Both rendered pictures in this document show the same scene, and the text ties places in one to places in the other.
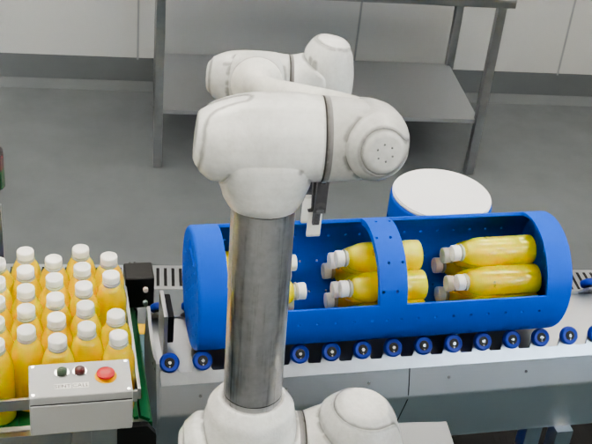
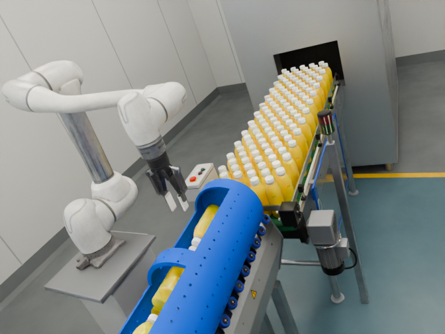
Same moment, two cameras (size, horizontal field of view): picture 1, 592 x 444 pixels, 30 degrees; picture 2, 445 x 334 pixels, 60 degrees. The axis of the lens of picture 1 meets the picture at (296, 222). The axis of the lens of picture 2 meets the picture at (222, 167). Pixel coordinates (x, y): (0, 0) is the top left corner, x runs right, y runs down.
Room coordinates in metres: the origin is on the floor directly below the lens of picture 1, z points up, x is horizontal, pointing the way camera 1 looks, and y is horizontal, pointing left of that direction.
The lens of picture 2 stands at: (3.01, -0.70, 1.99)
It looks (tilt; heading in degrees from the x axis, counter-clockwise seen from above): 27 degrees down; 137
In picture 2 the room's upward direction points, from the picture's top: 21 degrees counter-clockwise
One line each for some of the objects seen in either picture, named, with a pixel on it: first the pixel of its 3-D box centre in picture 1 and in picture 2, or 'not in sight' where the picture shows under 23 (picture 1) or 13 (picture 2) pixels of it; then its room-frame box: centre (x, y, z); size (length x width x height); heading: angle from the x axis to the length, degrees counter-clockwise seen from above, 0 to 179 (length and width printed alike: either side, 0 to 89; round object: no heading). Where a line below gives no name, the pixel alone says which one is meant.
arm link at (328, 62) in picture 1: (321, 73); (140, 116); (1.99, -0.02, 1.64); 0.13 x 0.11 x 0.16; 98
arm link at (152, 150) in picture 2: not in sight; (151, 146); (2.00, -0.03, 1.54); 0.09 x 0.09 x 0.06
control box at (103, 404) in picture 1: (80, 395); (200, 181); (1.63, 0.39, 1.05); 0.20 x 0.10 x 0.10; 106
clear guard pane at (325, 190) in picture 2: not in sight; (333, 182); (2.06, 0.95, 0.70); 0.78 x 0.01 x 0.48; 106
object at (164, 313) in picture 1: (166, 324); not in sight; (1.97, 0.27, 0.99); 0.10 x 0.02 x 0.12; 16
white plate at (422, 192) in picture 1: (441, 195); not in sight; (2.62, -0.40, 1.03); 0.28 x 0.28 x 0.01
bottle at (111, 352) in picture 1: (118, 373); not in sight; (1.78, 0.34, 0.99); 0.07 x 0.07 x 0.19
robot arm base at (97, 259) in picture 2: not in sight; (95, 250); (1.44, -0.18, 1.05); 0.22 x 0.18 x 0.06; 93
